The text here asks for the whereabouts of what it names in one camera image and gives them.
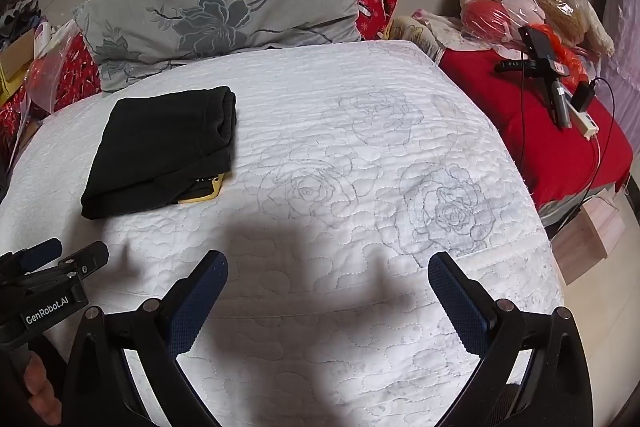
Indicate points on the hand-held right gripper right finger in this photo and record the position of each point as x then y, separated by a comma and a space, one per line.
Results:
460, 307

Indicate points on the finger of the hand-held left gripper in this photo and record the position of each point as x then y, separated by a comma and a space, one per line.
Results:
90, 258
42, 253

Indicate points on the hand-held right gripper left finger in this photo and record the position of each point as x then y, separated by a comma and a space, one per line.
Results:
200, 297

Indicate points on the black pants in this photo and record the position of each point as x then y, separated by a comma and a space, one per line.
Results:
160, 147

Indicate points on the person's left hand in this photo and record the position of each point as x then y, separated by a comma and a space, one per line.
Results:
40, 382

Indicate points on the pink wooden box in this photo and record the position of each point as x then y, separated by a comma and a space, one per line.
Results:
590, 237

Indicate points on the clear plastic bag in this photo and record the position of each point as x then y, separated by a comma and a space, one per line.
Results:
52, 67

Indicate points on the cardboard box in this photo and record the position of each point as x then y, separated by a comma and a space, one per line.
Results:
15, 62

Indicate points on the red bed sheet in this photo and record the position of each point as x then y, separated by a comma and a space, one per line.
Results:
500, 107

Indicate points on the white quilted bed cover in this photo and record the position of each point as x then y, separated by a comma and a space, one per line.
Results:
325, 132

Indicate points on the white power strip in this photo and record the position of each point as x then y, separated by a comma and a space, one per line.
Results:
582, 123

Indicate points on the black and white patterned cloth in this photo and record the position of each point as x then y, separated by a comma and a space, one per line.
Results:
17, 14

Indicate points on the black charger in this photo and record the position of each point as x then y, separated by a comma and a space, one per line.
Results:
582, 96

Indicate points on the black handheld device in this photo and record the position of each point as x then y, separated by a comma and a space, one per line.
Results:
537, 44

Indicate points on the orange plastic bag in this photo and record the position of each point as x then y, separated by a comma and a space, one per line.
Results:
575, 57

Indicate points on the cream floral cloth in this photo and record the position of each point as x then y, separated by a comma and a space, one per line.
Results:
425, 27

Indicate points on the lilac curtain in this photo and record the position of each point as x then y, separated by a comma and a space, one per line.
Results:
625, 47

